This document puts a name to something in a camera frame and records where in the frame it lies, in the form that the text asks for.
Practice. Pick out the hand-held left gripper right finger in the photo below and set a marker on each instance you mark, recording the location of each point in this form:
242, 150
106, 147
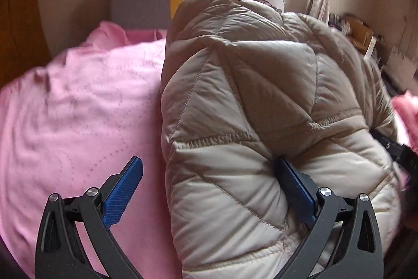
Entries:
298, 187

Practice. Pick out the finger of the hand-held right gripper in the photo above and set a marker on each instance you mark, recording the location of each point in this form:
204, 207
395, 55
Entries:
387, 145

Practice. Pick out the wooden wardrobe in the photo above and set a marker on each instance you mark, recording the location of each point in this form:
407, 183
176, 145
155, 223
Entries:
23, 37

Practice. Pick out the pink quilted blanket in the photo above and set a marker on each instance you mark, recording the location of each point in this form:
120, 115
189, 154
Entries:
81, 122

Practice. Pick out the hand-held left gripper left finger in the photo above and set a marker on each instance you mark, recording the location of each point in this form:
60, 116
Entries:
122, 190

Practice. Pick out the brown cardboard box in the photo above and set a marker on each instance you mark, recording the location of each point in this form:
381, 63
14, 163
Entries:
359, 34

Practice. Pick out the beige puffer jacket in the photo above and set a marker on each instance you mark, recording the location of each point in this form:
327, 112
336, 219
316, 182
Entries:
254, 102

